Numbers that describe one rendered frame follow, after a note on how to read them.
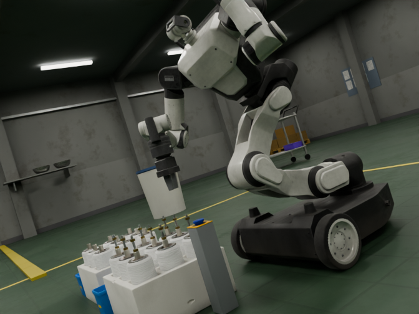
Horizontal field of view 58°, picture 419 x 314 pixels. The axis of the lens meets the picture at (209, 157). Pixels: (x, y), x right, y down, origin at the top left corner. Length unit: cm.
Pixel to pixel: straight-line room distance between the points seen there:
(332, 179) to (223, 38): 76
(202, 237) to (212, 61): 66
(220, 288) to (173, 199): 344
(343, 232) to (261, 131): 50
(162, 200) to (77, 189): 647
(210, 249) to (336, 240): 46
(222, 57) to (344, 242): 82
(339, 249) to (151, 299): 69
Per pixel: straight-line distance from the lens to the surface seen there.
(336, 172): 176
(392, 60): 1295
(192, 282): 146
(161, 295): 142
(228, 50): 148
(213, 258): 134
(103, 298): 178
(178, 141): 170
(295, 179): 165
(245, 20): 122
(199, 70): 154
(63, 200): 1092
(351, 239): 152
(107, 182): 1122
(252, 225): 170
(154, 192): 474
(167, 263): 145
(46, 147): 1105
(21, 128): 1109
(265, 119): 157
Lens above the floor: 52
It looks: level
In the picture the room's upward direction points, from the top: 17 degrees counter-clockwise
